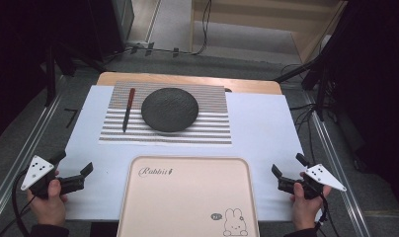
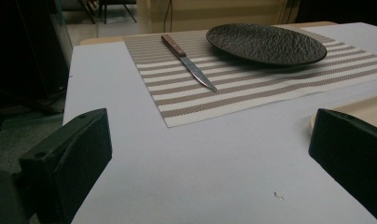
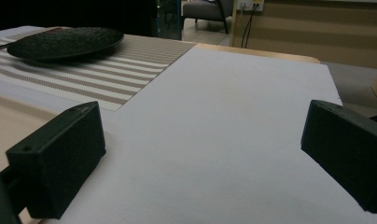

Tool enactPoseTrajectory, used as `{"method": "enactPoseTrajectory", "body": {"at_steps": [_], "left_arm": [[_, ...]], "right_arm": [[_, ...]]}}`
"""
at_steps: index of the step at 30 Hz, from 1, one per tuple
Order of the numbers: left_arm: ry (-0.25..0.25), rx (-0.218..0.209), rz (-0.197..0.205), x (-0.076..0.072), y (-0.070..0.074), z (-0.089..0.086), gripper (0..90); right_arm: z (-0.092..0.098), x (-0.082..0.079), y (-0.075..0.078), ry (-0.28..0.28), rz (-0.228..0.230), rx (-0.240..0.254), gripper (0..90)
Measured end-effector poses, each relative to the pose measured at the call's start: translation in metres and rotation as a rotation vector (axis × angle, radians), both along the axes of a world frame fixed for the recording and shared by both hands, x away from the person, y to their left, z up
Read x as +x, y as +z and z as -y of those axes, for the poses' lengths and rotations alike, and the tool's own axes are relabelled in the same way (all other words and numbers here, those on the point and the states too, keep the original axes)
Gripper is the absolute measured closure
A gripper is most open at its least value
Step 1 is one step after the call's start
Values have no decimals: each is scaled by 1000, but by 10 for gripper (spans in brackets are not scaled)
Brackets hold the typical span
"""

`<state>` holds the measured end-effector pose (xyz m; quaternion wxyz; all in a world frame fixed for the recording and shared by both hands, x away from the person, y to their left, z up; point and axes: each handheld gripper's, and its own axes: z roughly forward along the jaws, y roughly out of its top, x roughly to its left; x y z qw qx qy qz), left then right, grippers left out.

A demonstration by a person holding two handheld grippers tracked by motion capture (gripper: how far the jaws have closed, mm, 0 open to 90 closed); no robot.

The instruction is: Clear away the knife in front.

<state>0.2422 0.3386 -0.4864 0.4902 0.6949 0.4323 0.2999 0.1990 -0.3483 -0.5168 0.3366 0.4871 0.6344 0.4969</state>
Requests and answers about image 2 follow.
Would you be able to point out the dark metal stand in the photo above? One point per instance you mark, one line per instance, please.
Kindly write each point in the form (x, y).
(115, 9)

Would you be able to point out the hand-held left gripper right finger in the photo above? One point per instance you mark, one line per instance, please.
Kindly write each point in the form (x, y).
(354, 152)

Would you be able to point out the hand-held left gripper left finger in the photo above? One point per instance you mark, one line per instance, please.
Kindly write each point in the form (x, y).
(68, 161)

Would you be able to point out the beige tray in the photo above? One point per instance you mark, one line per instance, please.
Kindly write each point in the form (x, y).
(364, 112)

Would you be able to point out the striped beige placemat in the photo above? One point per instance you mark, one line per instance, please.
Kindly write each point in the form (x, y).
(239, 84)

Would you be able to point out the black textured plate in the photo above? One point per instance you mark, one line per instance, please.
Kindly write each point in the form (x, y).
(266, 43)

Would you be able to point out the dark cabinet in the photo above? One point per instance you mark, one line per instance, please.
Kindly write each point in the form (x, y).
(25, 53)

